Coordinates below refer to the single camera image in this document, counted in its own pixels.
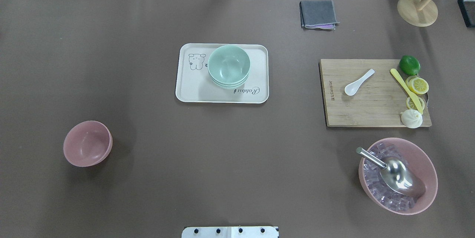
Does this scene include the small pink bowl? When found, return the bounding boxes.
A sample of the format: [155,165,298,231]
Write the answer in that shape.
[63,121,113,167]

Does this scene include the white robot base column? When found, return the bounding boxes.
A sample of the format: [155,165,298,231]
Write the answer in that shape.
[181,226,279,238]

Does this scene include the white ceramic spoon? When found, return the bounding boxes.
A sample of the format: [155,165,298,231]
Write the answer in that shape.
[344,69,375,96]

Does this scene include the large pink ice bowl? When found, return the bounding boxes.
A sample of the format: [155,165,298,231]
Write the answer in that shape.
[358,137,438,215]

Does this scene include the stacked green bowls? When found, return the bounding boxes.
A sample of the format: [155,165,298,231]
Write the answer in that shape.
[207,45,251,89]

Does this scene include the cream rabbit tray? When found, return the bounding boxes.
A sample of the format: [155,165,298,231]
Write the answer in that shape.
[175,43,269,103]

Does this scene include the grey folded cloth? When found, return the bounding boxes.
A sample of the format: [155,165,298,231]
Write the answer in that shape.
[299,0,339,30]

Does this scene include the wooden cutting board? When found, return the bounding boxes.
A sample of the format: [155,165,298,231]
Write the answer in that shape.
[320,59,408,127]

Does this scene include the lemon slice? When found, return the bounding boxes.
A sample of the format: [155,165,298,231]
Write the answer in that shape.
[406,97,426,111]
[405,76,429,95]

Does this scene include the metal ice scoop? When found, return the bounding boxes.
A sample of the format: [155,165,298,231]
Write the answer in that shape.
[356,147,426,198]

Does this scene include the green lime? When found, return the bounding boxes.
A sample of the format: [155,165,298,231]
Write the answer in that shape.
[399,55,421,76]

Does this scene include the yellow plastic knife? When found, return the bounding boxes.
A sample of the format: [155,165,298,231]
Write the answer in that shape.
[390,69,423,114]

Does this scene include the wooden mug tree stand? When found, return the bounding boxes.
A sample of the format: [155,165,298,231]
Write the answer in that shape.
[397,0,438,27]

